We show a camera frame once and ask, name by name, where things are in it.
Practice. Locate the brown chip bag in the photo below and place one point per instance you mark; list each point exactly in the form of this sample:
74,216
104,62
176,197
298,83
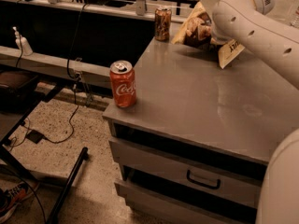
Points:
196,32

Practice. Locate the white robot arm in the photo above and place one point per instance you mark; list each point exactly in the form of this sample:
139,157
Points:
276,44

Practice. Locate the red cola can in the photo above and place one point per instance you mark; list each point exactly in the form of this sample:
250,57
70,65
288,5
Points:
122,77

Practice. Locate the orange patterned can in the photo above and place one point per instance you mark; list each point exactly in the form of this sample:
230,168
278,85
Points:
162,23

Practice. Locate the grey drawer cabinet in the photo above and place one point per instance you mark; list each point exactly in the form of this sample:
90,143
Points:
192,115

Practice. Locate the black power adapter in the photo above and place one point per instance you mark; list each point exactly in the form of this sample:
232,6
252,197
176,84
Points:
35,136

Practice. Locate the dark side table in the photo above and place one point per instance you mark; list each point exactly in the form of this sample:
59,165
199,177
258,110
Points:
18,98

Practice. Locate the white spray bottle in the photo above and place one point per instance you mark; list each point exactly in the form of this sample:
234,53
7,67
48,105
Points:
22,43

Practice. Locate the red sneaker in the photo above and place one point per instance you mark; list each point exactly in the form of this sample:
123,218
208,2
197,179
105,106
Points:
10,198

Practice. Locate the black drawer handle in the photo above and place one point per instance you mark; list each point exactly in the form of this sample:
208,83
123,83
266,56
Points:
203,182

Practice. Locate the black metal frame leg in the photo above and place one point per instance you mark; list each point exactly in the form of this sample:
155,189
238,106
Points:
53,217

